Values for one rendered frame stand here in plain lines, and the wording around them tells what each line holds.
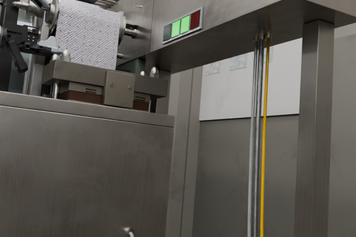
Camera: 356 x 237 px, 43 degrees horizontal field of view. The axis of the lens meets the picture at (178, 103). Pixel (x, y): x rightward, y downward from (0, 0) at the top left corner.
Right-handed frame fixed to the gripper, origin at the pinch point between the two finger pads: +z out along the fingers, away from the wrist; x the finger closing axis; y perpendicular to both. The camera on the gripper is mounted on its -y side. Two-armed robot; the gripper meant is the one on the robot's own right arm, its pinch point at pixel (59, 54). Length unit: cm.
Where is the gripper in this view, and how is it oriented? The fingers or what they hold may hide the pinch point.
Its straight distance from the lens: 167.7
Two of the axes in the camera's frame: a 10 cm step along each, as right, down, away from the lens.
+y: 0.8, -9.9, 1.4
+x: -5.0, 0.8, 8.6
